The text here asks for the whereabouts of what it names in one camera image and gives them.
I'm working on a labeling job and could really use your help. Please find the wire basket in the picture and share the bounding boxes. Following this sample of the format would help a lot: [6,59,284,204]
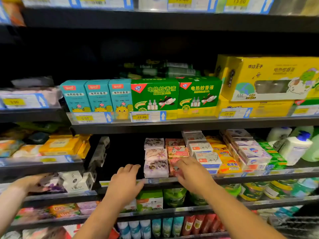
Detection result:
[271,215,319,239]

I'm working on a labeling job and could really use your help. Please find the person's right forearm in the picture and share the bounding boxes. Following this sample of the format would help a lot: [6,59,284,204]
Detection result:
[192,184,287,239]

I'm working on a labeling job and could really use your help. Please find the stack of white orange soap boxes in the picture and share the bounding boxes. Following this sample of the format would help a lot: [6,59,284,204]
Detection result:
[182,130,223,175]

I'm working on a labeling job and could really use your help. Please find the large yellow box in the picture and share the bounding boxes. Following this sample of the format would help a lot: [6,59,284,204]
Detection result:
[214,54,319,103]

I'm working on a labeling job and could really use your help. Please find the green box mosquito print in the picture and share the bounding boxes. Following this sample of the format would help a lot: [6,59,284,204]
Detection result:
[178,77,223,119]
[131,78,180,114]

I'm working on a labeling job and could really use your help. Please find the green white carton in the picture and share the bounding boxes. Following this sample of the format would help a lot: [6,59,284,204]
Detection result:
[137,190,164,213]
[121,198,138,213]

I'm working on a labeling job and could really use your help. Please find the teal box pink flower print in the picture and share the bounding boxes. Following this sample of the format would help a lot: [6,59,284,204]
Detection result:
[85,79,116,114]
[60,80,93,114]

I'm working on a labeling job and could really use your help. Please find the orange white packet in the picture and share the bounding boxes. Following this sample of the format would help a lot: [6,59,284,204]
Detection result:
[0,139,25,158]

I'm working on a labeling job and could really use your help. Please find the red white packet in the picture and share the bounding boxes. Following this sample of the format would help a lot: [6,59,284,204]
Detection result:
[62,224,120,239]

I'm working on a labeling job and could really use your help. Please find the stack of green soap boxes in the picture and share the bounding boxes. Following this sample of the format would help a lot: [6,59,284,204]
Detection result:
[256,139,289,171]

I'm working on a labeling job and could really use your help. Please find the stack of pink soap boxes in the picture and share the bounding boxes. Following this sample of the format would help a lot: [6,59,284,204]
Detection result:
[165,138,191,177]

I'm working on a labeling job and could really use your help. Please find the pile of colourful packets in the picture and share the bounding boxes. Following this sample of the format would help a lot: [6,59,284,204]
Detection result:
[0,226,63,239]

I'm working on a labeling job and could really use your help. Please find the row of blue white tubes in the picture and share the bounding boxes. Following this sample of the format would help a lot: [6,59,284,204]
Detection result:
[116,219,184,239]

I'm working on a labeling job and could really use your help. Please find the row of pink orange packets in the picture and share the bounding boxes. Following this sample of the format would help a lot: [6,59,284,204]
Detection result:
[15,200,100,219]

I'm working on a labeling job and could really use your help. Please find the row of dark green packs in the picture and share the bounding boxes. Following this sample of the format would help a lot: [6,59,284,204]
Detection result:
[119,60,201,81]

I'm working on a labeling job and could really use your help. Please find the row of red tubes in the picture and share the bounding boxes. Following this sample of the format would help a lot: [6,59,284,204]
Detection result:
[182,213,227,236]

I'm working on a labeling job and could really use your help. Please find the stack of floral soap boxes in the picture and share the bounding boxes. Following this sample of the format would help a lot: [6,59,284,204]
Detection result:
[144,138,170,179]

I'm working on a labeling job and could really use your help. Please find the flat yellow box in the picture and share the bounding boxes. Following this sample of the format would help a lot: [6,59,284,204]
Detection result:
[215,95,296,119]

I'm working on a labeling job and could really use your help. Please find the another person's forearm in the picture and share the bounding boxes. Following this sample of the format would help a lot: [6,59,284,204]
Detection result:
[0,186,26,234]

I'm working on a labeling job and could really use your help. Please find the white hand sanitizer bottle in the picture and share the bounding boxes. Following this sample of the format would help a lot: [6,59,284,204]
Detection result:
[266,127,293,146]
[278,131,314,166]

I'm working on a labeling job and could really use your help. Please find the stack of yellow soap boxes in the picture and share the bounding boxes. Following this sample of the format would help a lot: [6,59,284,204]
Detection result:
[206,136,243,176]

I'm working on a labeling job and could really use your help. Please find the teal packets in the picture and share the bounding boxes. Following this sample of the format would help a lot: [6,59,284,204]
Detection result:
[257,205,302,222]

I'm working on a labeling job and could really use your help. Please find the stack of white plastic packs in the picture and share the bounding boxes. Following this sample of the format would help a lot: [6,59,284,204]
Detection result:
[0,77,63,105]

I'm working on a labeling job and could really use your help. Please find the white blue price tag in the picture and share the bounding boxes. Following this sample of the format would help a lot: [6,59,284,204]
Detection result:
[218,107,254,120]
[74,113,114,124]
[290,104,319,117]
[0,93,50,110]
[21,0,134,9]
[139,0,218,12]
[219,0,276,14]
[131,111,168,122]

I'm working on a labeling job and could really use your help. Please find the person's right hand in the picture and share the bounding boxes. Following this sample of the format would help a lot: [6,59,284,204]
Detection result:
[174,157,216,195]

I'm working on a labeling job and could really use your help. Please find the dark green packets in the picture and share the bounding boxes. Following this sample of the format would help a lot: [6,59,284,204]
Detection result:
[17,122,68,143]

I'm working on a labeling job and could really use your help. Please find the stack of white purple soap boxes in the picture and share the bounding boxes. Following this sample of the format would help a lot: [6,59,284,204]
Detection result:
[221,129,273,172]

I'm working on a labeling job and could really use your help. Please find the person's left forearm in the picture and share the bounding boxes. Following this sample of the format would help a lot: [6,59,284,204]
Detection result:
[74,199,125,239]

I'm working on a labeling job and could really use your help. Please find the stack of yellow soap cartons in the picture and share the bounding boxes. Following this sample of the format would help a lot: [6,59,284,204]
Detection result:
[39,134,91,158]

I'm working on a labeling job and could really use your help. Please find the teal box yellow cartoon print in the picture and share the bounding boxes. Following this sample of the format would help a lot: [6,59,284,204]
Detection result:
[109,78,134,121]

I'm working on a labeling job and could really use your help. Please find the white blue price strip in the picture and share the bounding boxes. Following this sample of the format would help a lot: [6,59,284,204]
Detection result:
[0,155,75,166]

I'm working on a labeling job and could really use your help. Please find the person's left hand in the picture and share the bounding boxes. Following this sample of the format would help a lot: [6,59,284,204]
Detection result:
[104,164,145,211]

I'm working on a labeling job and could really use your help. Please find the white printed small cartons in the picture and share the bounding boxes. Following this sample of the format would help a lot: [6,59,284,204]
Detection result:
[59,170,96,193]

